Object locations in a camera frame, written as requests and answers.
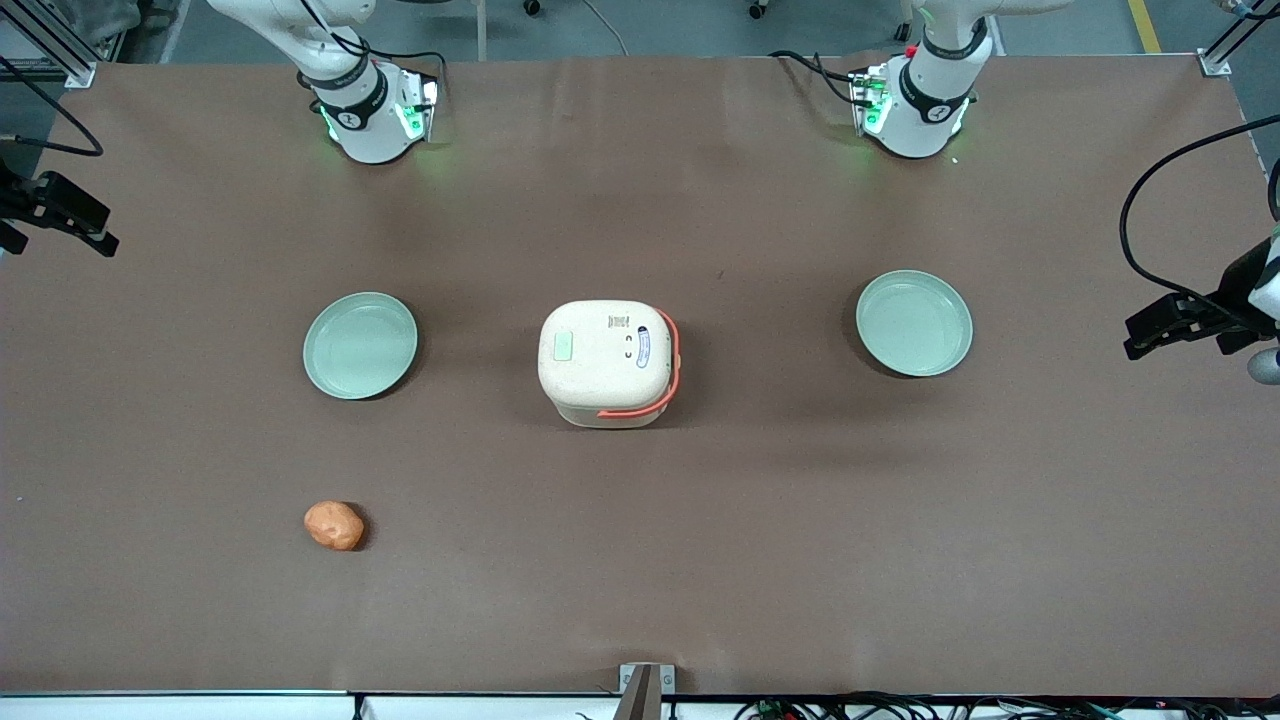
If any black arm base cable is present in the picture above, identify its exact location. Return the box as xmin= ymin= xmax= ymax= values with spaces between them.
xmin=768 ymin=48 xmax=906 ymax=106
xmin=296 ymin=0 xmax=449 ymax=113

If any aluminium frame post with bracket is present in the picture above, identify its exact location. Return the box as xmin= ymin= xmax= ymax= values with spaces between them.
xmin=1196 ymin=0 xmax=1280 ymax=79
xmin=0 ymin=0 xmax=98 ymax=91

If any pale green round plate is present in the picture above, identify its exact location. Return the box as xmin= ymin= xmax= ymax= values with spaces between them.
xmin=302 ymin=291 xmax=419 ymax=401
xmin=855 ymin=269 xmax=974 ymax=378

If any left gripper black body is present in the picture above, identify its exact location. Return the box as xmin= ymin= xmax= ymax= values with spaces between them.
xmin=1220 ymin=235 xmax=1280 ymax=333

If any orange lumpy bread roll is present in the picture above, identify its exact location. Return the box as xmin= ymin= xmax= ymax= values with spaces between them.
xmin=303 ymin=500 xmax=366 ymax=553

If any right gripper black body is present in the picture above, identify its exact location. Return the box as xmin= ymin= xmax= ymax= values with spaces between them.
xmin=0 ymin=160 xmax=46 ymax=223

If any cream rice cooker orange handle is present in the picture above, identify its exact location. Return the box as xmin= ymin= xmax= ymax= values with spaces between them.
xmin=537 ymin=299 xmax=683 ymax=430

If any tangled cable bundle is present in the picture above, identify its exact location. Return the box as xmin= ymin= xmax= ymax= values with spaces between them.
xmin=733 ymin=690 xmax=1280 ymax=720

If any black looping gripper cable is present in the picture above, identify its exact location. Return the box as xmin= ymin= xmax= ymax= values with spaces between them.
xmin=1118 ymin=114 xmax=1280 ymax=323
xmin=0 ymin=55 xmax=105 ymax=159

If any grey metal table edge bracket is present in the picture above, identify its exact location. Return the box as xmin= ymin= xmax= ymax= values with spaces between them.
xmin=612 ymin=662 xmax=677 ymax=720

